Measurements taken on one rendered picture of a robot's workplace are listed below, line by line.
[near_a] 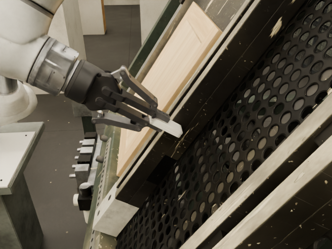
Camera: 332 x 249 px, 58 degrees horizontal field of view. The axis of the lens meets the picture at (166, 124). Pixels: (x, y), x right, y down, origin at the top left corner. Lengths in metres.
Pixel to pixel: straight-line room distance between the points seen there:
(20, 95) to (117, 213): 0.82
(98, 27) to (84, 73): 5.72
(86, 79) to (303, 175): 0.37
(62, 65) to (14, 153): 1.00
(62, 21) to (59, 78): 3.01
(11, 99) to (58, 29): 2.21
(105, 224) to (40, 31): 0.50
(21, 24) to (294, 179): 0.43
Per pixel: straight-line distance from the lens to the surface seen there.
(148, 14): 4.95
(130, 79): 0.54
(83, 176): 1.29
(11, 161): 1.45
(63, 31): 3.55
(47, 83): 0.54
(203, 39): 0.88
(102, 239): 0.85
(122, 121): 0.59
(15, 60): 0.53
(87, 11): 6.21
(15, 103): 1.44
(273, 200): 0.31
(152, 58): 1.32
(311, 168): 0.30
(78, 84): 0.53
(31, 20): 0.53
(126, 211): 0.79
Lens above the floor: 1.56
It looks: 32 degrees down
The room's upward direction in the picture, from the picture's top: straight up
